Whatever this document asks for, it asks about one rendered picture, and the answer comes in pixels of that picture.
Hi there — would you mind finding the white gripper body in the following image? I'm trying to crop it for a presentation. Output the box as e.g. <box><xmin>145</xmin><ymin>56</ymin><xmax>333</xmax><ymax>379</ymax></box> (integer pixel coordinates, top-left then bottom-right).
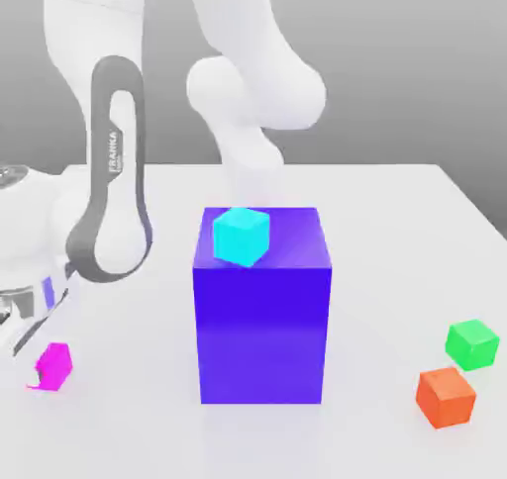
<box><xmin>0</xmin><ymin>287</ymin><xmax>77</xmax><ymax>374</ymax></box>

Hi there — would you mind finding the small magenta cube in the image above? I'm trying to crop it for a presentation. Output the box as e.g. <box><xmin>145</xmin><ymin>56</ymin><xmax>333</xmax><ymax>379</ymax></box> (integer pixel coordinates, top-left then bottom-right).
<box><xmin>25</xmin><ymin>341</ymin><xmax>75</xmax><ymax>393</ymax></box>

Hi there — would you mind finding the small cyan cube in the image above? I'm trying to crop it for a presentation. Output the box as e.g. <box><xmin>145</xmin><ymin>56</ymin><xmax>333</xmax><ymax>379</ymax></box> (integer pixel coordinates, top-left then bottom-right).
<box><xmin>212</xmin><ymin>206</ymin><xmax>271</xmax><ymax>269</ymax></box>

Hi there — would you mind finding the small orange cube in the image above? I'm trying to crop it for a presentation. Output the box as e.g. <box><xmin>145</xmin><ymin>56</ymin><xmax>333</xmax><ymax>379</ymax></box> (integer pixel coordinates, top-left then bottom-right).
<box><xmin>415</xmin><ymin>366</ymin><xmax>477</xmax><ymax>431</ymax></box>

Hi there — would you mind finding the small green cube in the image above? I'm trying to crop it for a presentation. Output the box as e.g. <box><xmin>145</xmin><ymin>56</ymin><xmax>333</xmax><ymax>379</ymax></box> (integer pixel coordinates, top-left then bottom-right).
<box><xmin>444</xmin><ymin>318</ymin><xmax>501</xmax><ymax>372</ymax></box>

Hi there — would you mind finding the large blue box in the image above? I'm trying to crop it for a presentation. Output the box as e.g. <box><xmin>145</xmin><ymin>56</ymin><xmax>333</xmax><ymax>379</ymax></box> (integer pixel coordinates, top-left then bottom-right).
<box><xmin>192</xmin><ymin>206</ymin><xmax>333</xmax><ymax>406</ymax></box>

